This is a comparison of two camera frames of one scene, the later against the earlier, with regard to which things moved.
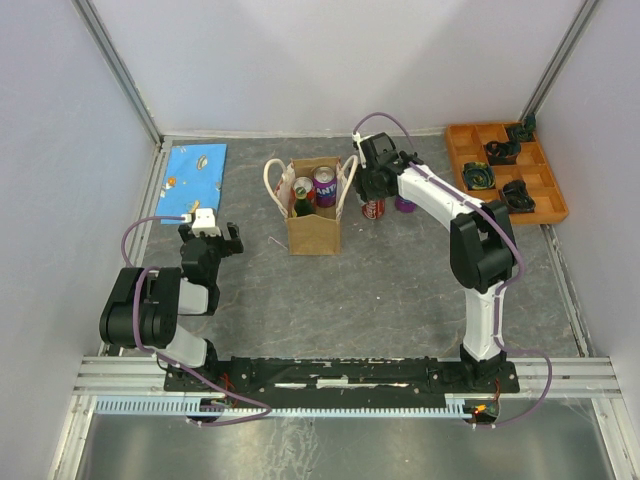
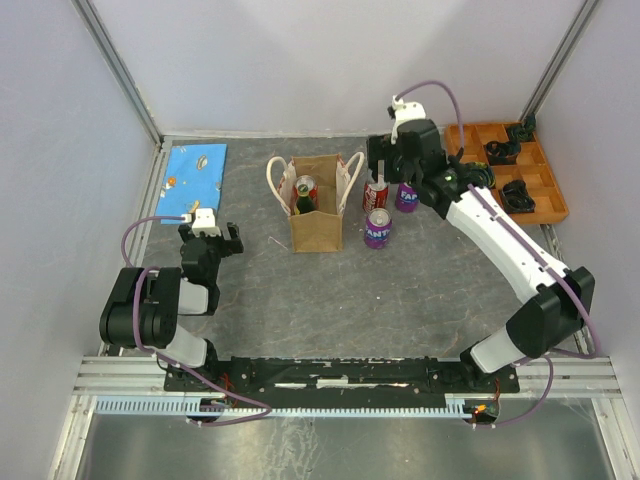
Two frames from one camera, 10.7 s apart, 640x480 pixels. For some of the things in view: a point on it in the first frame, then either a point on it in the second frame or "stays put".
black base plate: (341, 378) stays put
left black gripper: (229, 246) stays put
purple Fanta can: (325, 182) -> (378, 228)
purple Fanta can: (404, 205) stays put
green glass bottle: (302, 206) stays put
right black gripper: (360, 175) -> (377, 150)
